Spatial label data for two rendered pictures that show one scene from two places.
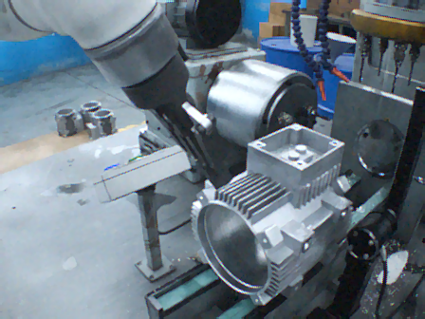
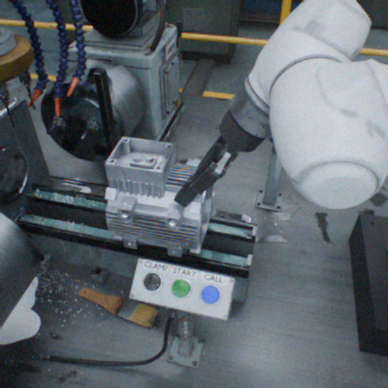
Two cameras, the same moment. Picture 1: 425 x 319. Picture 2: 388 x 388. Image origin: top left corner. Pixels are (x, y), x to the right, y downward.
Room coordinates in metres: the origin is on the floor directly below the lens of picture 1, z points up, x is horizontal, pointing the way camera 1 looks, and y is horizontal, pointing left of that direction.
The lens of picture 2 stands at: (0.75, 0.44, 1.61)
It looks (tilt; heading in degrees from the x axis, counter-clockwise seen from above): 42 degrees down; 234
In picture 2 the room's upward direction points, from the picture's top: straight up
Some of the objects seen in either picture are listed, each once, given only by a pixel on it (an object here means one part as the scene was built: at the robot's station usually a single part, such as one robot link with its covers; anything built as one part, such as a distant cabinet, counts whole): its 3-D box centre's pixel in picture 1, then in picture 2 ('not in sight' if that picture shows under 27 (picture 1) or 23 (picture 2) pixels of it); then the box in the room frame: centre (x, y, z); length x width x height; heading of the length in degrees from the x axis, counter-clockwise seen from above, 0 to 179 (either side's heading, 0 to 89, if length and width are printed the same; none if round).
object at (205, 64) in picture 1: (196, 100); not in sight; (1.09, 0.04, 0.99); 0.35 x 0.31 x 0.37; 40
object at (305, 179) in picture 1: (295, 163); (142, 167); (0.47, -0.13, 1.11); 0.12 x 0.11 x 0.07; 131
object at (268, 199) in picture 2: not in sight; (279, 145); (0.06, -0.12, 1.01); 0.08 x 0.08 x 0.42; 40
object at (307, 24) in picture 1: (302, 30); not in sight; (2.79, -0.73, 0.99); 0.24 x 0.22 x 0.24; 41
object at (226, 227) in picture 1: (273, 221); (163, 202); (0.44, -0.10, 1.02); 0.20 x 0.19 x 0.19; 131
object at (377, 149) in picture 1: (378, 150); (9, 175); (0.70, -0.41, 1.02); 0.15 x 0.02 x 0.15; 40
